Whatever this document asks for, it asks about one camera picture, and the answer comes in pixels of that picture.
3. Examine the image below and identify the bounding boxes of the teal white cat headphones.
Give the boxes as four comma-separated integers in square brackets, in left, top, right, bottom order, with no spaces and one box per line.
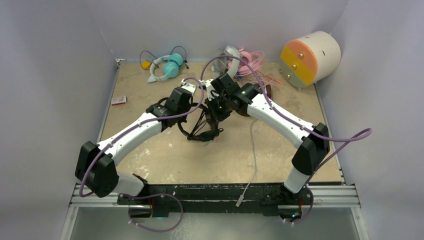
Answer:
[147,53,185,83]

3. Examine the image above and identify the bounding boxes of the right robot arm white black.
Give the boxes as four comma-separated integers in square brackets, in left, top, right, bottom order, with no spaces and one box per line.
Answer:
[203,73,330,204]

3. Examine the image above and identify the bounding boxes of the black headphones with cable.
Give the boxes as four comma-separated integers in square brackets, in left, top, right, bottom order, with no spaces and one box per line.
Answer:
[177,103,224,142]

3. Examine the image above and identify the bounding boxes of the round drawer cabinet orange yellow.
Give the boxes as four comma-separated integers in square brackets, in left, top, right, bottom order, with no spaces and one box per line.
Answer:
[279,31,342,89]

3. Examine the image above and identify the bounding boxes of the pink headphones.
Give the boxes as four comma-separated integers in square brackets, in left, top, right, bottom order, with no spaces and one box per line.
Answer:
[236,48,266,77]

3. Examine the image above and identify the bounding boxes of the grey white headphones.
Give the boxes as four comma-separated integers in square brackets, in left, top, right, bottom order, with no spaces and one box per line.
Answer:
[211,45,242,78]

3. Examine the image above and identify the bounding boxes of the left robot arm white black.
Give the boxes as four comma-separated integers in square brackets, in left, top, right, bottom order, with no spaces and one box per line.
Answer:
[75,83,197,205]

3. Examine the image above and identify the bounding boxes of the yellow small object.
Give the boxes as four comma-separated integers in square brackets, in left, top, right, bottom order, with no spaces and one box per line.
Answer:
[140,60,152,70]

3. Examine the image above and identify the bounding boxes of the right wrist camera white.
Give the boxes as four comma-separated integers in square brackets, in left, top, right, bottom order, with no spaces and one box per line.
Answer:
[203,79,215,101]

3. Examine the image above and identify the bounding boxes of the white usb cable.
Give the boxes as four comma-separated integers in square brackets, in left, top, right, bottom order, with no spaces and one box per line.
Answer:
[235,119,261,209]

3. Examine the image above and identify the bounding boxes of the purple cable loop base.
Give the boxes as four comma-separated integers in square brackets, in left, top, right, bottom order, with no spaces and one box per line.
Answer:
[128,190,185,232]

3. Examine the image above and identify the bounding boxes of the small red white box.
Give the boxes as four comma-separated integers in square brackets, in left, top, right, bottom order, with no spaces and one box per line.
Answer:
[110,96,127,106]

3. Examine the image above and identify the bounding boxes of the brown headphones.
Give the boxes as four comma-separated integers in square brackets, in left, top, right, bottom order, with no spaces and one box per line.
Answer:
[237,83,273,117]

